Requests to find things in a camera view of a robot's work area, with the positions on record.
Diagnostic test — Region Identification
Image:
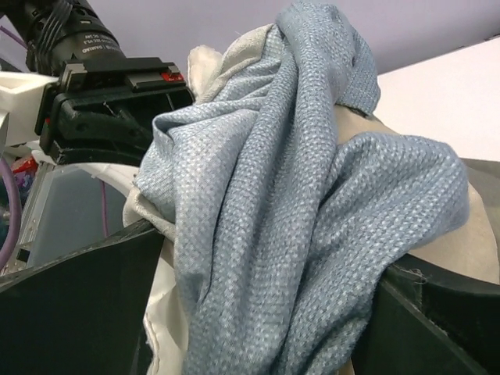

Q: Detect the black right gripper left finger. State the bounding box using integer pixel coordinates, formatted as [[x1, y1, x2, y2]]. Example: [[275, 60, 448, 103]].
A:
[[1, 220, 163, 374]]

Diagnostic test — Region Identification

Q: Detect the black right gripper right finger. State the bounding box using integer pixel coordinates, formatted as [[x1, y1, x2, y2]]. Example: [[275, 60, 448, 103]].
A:
[[352, 255, 499, 375]]

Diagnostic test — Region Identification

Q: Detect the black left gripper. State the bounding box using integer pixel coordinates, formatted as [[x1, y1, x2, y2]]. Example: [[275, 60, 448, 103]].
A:
[[34, 58, 194, 164]]

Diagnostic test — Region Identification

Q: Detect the cream white pillow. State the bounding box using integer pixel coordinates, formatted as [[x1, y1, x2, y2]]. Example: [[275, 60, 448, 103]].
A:
[[123, 26, 499, 374]]

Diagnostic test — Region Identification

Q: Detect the blue-grey pillowcase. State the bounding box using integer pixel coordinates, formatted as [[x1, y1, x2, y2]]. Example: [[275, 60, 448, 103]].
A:
[[136, 1, 469, 374]]

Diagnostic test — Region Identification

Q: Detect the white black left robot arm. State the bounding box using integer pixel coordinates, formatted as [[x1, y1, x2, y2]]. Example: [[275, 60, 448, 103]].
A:
[[1, 1, 194, 166]]

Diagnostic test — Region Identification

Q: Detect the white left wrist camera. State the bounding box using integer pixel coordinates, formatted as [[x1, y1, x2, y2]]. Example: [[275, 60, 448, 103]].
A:
[[1, 71, 58, 149]]

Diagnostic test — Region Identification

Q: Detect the aluminium frame rail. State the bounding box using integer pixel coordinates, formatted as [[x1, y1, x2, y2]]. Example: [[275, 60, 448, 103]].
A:
[[1, 162, 65, 277]]

